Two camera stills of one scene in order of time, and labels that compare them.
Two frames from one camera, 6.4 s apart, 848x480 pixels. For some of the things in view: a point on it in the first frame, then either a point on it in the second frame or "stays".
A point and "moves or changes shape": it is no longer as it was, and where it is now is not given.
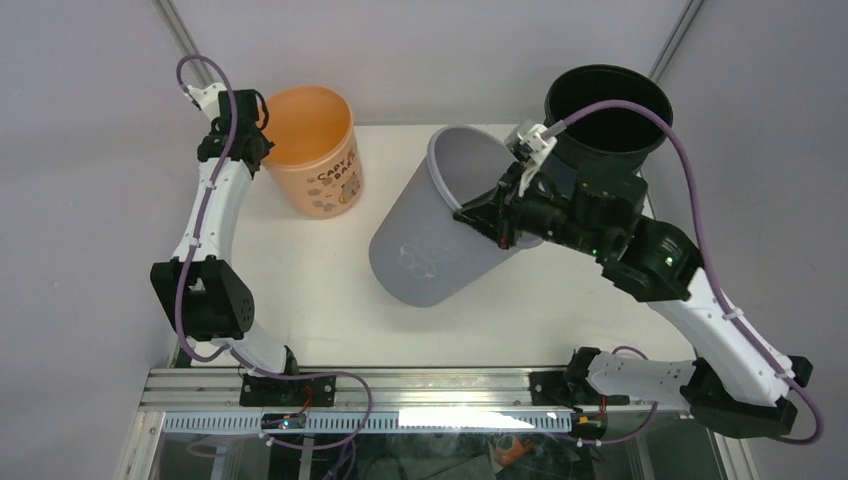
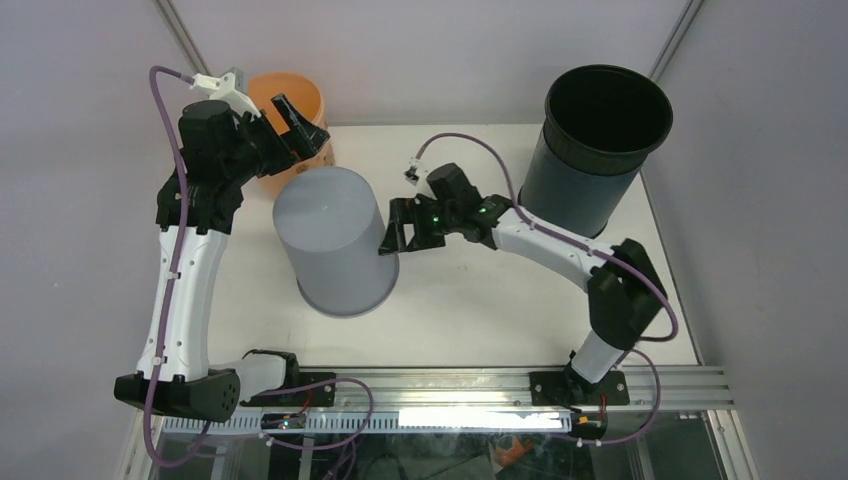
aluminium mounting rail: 367,389 stays
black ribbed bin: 618,137 stays
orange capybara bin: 315,163 moves or changes shape
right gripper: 485,213 to 407,211
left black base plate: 263,392 stays
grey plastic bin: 421,251 to 331,225
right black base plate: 553,388 stays
